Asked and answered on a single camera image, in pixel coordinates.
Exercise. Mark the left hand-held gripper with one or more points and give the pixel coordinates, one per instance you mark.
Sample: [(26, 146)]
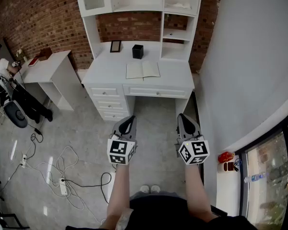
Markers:
[(121, 150)]

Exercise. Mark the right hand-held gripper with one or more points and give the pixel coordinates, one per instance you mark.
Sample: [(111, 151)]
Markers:
[(194, 152)]

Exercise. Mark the white-paged book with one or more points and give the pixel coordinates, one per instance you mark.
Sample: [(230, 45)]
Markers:
[(144, 69)]

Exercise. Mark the person's right forearm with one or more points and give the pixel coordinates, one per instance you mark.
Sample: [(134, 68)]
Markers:
[(196, 190)]

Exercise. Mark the person's left forearm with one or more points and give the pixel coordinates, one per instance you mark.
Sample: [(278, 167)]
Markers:
[(121, 188)]

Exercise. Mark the red book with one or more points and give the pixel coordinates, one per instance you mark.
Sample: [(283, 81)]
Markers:
[(33, 62)]

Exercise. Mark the red bag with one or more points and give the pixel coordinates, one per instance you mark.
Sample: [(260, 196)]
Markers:
[(225, 157)]

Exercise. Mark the white and brown holder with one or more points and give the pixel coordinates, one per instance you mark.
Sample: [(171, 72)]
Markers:
[(224, 167)]

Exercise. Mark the small white desk drawer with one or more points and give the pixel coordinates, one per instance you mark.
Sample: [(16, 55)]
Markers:
[(110, 104), (105, 92), (114, 115)]

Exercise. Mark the person's left white shoe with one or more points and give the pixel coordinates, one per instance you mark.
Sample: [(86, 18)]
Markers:
[(145, 189)]

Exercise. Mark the person's white shoe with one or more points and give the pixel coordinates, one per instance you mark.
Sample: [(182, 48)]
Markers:
[(155, 189), (145, 189)]

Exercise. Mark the person's right white shoe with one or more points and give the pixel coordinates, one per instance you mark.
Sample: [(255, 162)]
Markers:
[(155, 189)]

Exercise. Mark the clear plastic water bottle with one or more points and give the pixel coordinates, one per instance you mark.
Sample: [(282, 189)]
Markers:
[(255, 177)]

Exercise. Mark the wide white desk drawer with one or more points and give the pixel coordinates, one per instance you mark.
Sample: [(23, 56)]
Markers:
[(156, 91)]

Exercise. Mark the person's black clothing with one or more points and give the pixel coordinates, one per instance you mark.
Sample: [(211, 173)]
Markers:
[(163, 214)]

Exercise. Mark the white desk with hutch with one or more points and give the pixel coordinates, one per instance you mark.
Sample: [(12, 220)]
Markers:
[(110, 73)]

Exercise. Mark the black power adapter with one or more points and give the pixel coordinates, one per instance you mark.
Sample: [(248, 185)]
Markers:
[(38, 131)]

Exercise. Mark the small white power strip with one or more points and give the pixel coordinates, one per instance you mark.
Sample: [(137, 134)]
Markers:
[(24, 160)]

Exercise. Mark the black square pen holder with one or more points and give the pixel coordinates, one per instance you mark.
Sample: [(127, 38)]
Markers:
[(137, 51)]

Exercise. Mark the white side table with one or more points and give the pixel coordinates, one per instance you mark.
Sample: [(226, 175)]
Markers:
[(48, 68)]

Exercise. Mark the grey round chair base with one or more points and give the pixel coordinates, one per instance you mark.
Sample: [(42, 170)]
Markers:
[(15, 115)]

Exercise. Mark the brown box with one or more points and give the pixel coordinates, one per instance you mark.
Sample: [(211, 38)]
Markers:
[(45, 54)]

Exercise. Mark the black metal stand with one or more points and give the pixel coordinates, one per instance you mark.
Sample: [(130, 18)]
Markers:
[(7, 220)]

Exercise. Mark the small potted plant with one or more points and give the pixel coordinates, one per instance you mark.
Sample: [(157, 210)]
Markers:
[(21, 55)]

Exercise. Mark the black window frame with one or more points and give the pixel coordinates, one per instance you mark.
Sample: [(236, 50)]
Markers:
[(242, 188)]

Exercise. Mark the dark picture frame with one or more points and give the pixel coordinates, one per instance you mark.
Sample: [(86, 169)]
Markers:
[(115, 46)]

